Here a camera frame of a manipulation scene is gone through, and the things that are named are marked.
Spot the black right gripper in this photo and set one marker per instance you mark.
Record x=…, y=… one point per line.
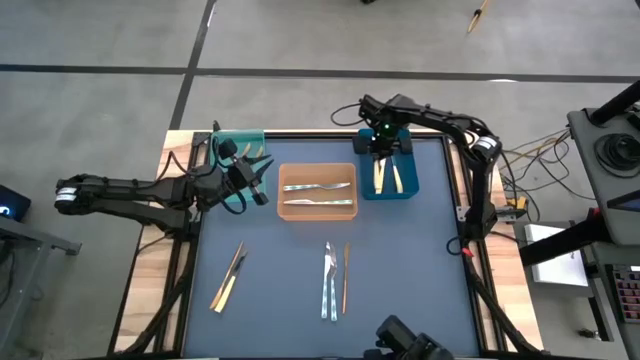
x=385, y=135

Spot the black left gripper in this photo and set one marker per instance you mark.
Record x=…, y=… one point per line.
x=220, y=185

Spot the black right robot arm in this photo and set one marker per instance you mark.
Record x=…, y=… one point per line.
x=435, y=117

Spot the teal plastic bin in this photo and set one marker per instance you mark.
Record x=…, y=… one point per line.
x=250, y=136

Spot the blue plastic bin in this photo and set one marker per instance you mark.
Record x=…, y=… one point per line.
x=410, y=175

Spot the orange plastic bin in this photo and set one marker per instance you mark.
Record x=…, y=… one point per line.
x=317, y=172

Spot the silver mounting plate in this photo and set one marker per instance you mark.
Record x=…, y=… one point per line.
x=462, y=214

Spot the yellow connector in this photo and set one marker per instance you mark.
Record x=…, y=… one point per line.
x=517, y=202

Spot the yellow stick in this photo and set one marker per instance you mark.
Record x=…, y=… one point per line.
x=475, y=20

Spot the blue-grey table mat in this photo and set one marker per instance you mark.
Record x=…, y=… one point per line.
x=280, y=340

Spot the thick black bar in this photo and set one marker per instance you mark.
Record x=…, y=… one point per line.
x=560, y=240

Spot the white sheet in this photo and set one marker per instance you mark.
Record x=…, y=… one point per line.
x=555, y=260

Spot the grey cart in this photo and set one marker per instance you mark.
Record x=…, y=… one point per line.
x=590, y=165

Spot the grey desk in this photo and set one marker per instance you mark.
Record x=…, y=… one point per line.
x=40, y=239

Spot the dark device with blue light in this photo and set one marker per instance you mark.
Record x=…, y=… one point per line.
x=15, y=200

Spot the black pole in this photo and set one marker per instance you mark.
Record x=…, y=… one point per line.
x=617, y=102

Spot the backlit black keyboard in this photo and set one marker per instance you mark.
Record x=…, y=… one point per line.
x=627, y=295

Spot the dark keyboard desk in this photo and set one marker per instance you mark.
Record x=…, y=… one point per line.
x=632, y=340

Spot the black aluminium table frame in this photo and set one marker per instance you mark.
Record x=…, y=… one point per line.
x=310, y=135

